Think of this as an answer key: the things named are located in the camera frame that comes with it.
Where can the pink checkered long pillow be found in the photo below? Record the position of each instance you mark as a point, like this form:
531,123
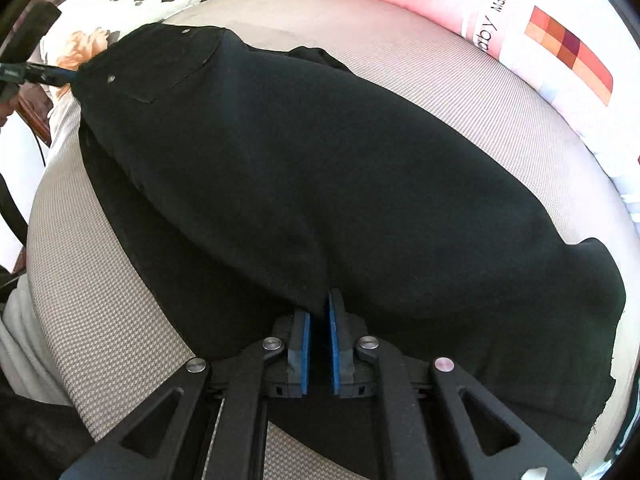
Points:
577,54

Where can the person left hand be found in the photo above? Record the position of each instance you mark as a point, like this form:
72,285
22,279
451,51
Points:
7,109

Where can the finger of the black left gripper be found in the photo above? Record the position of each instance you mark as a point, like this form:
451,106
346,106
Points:
45,74

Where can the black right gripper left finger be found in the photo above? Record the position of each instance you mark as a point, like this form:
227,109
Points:
207,420

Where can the black denim pants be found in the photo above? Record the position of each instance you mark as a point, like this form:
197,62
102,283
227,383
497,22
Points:
244,184

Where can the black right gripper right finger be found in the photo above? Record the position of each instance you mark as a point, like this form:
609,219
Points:
432,420

